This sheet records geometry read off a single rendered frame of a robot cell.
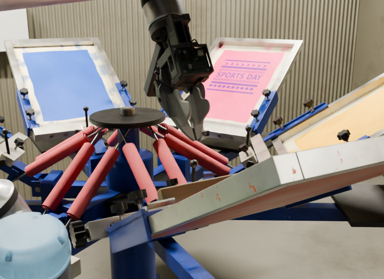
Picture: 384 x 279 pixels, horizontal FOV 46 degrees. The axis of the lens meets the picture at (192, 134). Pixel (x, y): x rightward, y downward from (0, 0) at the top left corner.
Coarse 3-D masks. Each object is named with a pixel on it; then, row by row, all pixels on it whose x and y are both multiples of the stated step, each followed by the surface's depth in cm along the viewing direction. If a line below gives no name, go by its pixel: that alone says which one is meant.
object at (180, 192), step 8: (224, 176) 122; (184, 184) 117; (192, 184) 117; (200, 184) 118; (208, 184) 119; (160, 192) 114; (168, 192) 114; (176, 192) 115; (184, 192) 116; (192, 192) 116; (176, 200) 114
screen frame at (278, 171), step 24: (336, 144) 62; (360, 144) 64; (264, 168) 59; (288, 168) 57; (312, 168) 59; (336, 168) 61; (360, 168) 65; (216, 192) 71; (240, 192) 65; (264, 192) 61; (168, 216) 88; (192, 216) 79
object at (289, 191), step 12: (372, 168) 72; (324, 180) 70; (336, 180) 79; (276, 192) 68; (288, 192) 76; (300, 192) 88; (240, 204) 74; (252, 204) 84; (264, 204) 98; (216, 216) 94; (228, 216) 111; (180, 228) 105; (192, 228) 128
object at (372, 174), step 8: (360, 176) 88; (368, 176) 98; (376, 176) 110; (336, 184) 95; (344, 184) 106; (312, 192) 103; (320, 192) 116; (288, 200) 112; (296, 200) 128; (264, 208) 123; (272, 208) 142; (240, 216) 136
